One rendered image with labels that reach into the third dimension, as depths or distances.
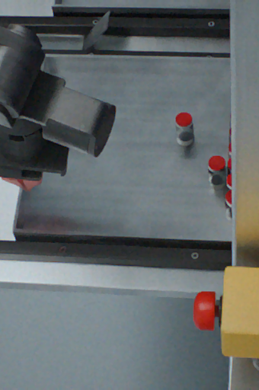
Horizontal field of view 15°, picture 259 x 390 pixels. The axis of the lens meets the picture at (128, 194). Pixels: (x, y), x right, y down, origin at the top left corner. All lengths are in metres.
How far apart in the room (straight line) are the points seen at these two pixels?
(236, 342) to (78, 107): 0.28
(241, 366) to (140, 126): 0.34
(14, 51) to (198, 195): 0.36
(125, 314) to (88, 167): 0.90
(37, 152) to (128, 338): 1.05
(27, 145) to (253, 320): 0.30
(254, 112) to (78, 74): 0.56
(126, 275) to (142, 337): 0.92
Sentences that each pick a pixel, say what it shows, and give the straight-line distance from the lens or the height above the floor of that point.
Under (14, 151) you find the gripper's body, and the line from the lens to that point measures 1.07.
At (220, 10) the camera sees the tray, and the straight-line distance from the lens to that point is 1.32.
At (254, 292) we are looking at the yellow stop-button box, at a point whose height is 1.03.
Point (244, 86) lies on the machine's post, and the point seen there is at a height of 1.31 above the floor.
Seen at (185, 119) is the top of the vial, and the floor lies 0.93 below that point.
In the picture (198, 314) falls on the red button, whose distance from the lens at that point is 0.99.
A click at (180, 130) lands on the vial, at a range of 1.21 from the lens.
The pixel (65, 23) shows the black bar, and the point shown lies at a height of 0.90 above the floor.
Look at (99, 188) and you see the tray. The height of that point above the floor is 0.88.
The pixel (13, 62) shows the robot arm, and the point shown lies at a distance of 0.94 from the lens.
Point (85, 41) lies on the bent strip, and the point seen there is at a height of 0.89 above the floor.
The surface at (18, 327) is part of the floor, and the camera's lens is 2.12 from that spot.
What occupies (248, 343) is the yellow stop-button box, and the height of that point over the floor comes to 1.00.
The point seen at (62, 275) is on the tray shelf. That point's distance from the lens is 1.17.
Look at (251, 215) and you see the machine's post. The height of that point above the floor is 1.10.
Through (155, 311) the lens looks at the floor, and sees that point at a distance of 2.10.
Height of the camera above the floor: 1.93
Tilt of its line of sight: 60 degrees down
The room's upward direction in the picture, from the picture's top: 11 degrees counter-clockwise
